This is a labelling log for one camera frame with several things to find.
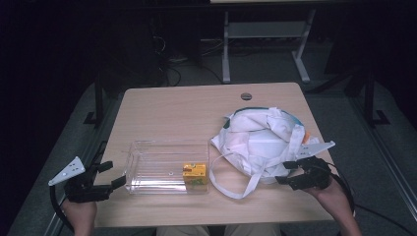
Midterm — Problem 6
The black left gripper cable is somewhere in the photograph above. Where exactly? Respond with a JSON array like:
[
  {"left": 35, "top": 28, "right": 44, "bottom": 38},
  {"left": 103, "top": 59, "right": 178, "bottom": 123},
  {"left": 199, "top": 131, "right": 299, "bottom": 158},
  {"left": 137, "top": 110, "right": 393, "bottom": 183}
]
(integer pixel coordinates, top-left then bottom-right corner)
[{"left": 48, "top": 185, "right": 75, "bottom": 231}]

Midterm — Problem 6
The person's right hand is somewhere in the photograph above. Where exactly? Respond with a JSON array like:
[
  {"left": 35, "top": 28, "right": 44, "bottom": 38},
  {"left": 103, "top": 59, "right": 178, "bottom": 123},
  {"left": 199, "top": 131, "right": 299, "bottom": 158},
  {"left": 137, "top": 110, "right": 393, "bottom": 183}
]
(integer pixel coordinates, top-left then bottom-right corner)
[{"left": 307, "top": 178, "right": 349, "bottom": 214}]

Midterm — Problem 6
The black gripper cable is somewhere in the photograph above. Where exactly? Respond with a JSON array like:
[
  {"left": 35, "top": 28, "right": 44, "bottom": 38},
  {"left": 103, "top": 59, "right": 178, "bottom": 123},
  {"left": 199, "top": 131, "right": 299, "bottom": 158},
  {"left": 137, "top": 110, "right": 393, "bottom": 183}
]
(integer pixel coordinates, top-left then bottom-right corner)
[
  {"left": 328, "top": 162, "right": 417, "bottom": 236},
  {"left": 48, "top": 185, "right": 75, "bottom": 231}
]

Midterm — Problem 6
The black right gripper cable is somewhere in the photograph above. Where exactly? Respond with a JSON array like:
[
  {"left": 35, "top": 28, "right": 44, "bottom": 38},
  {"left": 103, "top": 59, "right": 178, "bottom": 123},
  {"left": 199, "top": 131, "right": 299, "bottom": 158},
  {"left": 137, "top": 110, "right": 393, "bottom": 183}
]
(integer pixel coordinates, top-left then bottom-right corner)
[{"left": 328, "top": 162, "right": 417, "bottom": 236}]

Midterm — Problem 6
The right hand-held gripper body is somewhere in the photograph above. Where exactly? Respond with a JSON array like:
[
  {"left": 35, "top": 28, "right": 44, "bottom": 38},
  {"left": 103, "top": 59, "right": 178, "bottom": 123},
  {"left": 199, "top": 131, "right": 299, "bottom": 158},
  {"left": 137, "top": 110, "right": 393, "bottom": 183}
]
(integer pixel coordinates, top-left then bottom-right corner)
[{"left": 289, "top": 141, "right": 336, "bottom": 192}]

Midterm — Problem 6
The black metal stand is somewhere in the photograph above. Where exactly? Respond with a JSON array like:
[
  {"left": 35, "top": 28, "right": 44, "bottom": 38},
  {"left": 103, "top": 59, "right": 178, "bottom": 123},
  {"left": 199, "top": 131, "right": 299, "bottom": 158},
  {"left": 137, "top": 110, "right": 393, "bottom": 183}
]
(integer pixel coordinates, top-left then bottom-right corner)
[
  {"left": 83, "top": 72, "right": 106, "bottom": 128},
  {"left": 363, "top": 70, "right": 391, "bottom": 129}
]

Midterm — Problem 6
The yellow drink carton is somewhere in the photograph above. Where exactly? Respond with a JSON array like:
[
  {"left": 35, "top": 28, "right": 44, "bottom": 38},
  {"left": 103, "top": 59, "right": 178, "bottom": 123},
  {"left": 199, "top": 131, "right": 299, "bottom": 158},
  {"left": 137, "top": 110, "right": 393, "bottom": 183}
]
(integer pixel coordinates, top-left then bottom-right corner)
[{"left": 182, "top": 162, "right": 209, "bottom": 187}]

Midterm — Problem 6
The person's left hand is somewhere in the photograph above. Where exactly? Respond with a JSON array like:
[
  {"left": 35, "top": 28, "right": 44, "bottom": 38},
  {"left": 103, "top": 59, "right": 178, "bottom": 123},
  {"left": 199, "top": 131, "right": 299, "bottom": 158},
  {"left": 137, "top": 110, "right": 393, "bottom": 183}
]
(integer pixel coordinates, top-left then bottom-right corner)
[{"left": 61, "top": 198, "right": 98, "bottom": 231}]

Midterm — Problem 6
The clear plastic container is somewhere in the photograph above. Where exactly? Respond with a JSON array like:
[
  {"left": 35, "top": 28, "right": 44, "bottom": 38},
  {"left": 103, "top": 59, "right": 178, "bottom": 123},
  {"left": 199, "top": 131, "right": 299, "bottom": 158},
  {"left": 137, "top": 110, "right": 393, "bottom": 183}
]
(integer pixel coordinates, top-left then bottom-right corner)
[{"left": 124, "top": 140, "right": 210, "bottom": 195}]

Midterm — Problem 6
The tangle of floor cables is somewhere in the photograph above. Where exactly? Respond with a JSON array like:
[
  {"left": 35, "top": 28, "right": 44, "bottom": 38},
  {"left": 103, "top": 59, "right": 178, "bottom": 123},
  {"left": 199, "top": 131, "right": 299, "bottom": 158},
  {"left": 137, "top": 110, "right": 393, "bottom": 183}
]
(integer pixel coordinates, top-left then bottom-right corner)
[{"left": 151, "top": 32, "right": 224, "bottom": 87}]

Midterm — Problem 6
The white metal desk frame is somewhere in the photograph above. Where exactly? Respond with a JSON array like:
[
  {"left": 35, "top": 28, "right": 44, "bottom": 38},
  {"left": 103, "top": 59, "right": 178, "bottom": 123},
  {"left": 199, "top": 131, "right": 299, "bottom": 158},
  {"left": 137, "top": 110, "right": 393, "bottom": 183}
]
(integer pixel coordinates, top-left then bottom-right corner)
[{"left": 209, "top": 0, "right": 318, "bottom": 85}]

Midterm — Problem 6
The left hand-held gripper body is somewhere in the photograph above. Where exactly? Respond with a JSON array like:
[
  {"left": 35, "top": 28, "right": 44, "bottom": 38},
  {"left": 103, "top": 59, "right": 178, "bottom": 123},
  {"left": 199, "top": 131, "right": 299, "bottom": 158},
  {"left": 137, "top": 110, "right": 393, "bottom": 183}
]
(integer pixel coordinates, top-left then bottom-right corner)
[{"left": 48, "top": 156, "right": 113, "bottom": 204}]

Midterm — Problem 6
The white canvas tote bag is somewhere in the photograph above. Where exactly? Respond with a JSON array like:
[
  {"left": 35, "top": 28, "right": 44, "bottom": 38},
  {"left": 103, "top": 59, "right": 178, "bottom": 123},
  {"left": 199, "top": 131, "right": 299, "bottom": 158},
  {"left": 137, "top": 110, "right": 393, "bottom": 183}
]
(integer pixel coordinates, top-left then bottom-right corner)
[{"left": 208, "top": 106, "right": 321, "bottom": 201}]

